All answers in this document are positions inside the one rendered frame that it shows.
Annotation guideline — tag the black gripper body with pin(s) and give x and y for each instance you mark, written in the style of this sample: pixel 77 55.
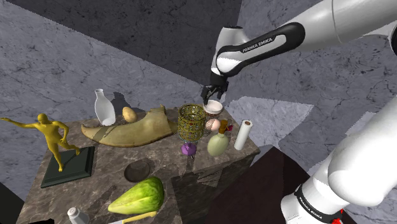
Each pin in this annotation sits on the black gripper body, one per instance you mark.
pixel 217 83

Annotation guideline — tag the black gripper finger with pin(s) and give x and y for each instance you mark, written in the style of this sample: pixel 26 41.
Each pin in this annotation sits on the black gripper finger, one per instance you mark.
pixel 220 95
pixel 205 98

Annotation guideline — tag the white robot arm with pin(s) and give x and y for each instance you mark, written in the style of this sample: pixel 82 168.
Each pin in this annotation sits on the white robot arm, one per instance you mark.
pixel 356 173

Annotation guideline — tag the white bowl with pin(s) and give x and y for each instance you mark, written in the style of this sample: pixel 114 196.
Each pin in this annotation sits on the white bowl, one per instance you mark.
pixel 214 107

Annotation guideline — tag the pink egg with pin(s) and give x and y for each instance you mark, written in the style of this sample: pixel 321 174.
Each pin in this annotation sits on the pink egg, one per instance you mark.
pixel 213 124

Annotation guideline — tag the gold jewelled cup purple foot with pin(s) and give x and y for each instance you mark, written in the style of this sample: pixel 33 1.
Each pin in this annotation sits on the gold jewelled cup purple foot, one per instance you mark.
pixel 191 124

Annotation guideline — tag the small magenta flower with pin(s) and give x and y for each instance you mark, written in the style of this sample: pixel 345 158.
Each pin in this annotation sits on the small magenta flower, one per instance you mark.
pixel 229 127

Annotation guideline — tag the white paper towel roll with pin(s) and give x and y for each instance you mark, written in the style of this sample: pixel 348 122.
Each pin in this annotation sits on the white paper towel roll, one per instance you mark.
pixel 243 136

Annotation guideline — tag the pale green vase tan neck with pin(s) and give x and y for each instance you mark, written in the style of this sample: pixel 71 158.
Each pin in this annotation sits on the pale green vase tan neck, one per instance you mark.
pixel 217 144

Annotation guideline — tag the large tan shoe-shaped thing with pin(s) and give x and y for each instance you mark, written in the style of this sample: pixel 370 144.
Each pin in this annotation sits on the large tan shoe-shaped thing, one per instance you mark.
pixel 139 130

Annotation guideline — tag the tan potato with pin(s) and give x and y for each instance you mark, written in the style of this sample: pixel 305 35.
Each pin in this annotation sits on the tan potato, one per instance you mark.
pixel 129 114

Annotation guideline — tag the dark brown bowl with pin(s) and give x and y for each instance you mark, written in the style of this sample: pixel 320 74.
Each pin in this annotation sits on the dark brown bowl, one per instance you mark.
pixel 137 171

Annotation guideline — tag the white bottle vase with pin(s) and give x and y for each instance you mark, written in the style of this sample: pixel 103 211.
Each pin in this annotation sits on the white bottle vase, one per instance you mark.
pixel 104 108

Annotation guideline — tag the dark red robot stand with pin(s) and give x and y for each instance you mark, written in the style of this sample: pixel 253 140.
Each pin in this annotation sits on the dark red robot stand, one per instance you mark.
pixel 254 192

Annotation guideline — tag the brown marble counter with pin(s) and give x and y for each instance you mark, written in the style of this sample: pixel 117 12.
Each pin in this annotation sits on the brown marble counter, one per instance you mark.
pixel 108 155

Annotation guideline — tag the green cabbage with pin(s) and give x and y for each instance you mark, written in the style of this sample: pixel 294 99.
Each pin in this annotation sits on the green cabbage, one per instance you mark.
pixel 139 197

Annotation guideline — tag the yellow figure on dark base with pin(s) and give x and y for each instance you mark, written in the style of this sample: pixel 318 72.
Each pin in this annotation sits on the yellow figure on dark base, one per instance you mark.
pixel 51 131

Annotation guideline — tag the white salt shaker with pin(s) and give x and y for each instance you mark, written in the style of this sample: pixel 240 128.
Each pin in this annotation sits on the white salt shaker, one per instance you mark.
pixel 77 216

